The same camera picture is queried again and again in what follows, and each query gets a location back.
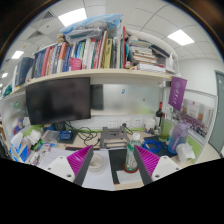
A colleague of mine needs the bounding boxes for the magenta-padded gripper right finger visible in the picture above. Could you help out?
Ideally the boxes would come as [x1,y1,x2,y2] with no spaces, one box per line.
[133,144,183,186]

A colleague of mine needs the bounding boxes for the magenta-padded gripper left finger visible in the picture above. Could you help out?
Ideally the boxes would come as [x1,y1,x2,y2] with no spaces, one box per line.
[43,144,95,187]

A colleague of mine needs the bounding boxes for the green-labelled clear drink bottle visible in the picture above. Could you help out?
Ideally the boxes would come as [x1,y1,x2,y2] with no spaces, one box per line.
[124,132,143,173]

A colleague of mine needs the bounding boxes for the purple translucent water jug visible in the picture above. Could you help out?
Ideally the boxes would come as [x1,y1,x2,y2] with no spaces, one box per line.
[167,120,190,155]

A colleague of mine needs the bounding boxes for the written white paper sheet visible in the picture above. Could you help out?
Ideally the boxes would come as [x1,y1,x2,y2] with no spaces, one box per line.
[36,146,76,168]

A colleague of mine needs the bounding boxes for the clear plastic box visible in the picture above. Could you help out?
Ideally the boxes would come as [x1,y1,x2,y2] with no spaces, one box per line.
[41,129,61,144]

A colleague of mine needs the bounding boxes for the small blue electronic device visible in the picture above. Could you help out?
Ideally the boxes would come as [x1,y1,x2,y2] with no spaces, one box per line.
[59,129,74,141]

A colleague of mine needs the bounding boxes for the green glass vase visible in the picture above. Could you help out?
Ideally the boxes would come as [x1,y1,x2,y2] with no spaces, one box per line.
[158,116,169,143]

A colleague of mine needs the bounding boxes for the blue printed box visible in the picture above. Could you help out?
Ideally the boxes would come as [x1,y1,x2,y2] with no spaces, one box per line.
[16,143,33,162]

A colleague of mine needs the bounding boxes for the white tissue pack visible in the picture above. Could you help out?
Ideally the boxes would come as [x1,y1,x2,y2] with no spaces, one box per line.
[28,129,43,145]

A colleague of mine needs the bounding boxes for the cream ceramic mug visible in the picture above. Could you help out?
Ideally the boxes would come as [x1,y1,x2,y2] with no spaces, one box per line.
[87,152,105,174]

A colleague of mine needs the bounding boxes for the white paper napkin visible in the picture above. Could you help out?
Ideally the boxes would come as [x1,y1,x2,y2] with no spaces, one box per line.
[115,169,144,185]

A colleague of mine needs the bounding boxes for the blank white paper sheet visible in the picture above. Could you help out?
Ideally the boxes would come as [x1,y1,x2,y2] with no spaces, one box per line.
[81,148,116,192]

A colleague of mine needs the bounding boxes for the white round jar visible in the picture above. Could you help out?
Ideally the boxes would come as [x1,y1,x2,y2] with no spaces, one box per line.
[144,118,157,132]

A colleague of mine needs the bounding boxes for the black desk mat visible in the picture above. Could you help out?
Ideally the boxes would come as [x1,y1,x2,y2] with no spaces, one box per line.
[108,134,178,185]

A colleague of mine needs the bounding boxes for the dark wine bottle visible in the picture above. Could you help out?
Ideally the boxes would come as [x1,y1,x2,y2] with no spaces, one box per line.
[155,101,164,128]

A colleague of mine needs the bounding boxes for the group photo poster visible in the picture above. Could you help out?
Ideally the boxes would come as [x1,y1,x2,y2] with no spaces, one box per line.
[173,98,214,139]

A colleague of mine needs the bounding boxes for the grey metal laptop stand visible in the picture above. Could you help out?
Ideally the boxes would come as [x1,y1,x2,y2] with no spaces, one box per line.
[99,126,130,150]

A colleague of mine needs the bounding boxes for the black computer monitor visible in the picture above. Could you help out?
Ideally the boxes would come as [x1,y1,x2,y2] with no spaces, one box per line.
[25,77,92,126]

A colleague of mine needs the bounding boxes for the purple hanging pennant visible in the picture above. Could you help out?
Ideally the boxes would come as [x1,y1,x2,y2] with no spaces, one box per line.
[168,75,188,112]

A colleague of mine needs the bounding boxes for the grey door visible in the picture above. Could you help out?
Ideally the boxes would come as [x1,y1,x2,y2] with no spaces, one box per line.
[209,70,224,155]

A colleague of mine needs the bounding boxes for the dark rectangular panel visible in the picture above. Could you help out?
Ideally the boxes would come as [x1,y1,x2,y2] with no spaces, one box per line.
[90,84,104,111]

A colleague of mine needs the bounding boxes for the ceiling light panels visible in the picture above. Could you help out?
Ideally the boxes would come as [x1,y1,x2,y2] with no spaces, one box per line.
[0,7,196,80]

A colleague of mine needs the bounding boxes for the blue coiled cable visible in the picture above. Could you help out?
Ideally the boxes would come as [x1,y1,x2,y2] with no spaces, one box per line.
[142,138,163,154]

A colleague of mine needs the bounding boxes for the black cable tangle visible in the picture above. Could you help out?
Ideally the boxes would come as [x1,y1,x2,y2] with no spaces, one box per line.
[64,121,101,144]

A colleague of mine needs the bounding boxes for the white wall socket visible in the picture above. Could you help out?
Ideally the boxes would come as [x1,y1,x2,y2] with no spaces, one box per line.
[120,118,132,128]
[107,118,118,129]
[133,117,144,127]

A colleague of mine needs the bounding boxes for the wall shelf with books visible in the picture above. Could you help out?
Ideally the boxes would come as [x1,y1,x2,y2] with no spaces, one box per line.
[11,13,181,101]

